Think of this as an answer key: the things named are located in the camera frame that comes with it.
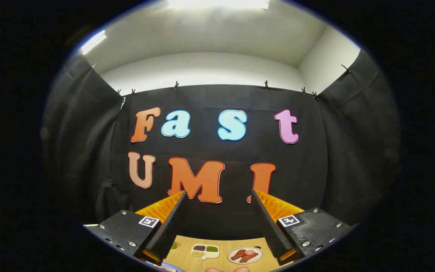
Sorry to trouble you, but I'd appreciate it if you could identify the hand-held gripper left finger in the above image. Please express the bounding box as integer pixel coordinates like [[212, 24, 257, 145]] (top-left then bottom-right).
[[85, 190, 188, 266]]

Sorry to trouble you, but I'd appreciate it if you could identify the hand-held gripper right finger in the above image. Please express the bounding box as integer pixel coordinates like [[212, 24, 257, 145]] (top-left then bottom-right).
[[251, 189, 358, 266]]

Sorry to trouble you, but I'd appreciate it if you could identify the white oval plate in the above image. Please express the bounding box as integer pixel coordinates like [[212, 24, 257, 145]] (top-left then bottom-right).
[[227, 246, 264, 264]]

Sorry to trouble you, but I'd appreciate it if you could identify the blue round plate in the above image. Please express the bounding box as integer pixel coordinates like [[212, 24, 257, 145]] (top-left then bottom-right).
[[153, 264, 184, 272]]

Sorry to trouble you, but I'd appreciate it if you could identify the white divided tray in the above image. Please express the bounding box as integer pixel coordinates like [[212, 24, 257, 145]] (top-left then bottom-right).
[[191, 244, 220, 260]]

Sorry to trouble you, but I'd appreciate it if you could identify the row of black clips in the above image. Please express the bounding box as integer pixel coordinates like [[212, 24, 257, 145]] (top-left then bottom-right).
[[89, 63, 352, 100]]

